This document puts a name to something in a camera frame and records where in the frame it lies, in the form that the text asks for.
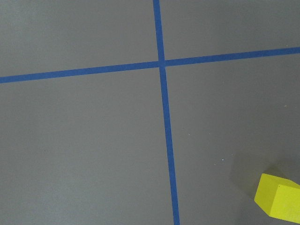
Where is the yellow foam block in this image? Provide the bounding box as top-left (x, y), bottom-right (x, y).
top-left (254, 173), bottom-right (300, 224)

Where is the brown paper table mat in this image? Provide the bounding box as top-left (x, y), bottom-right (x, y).
top-left (0, 0), bottom-right (300, 225)

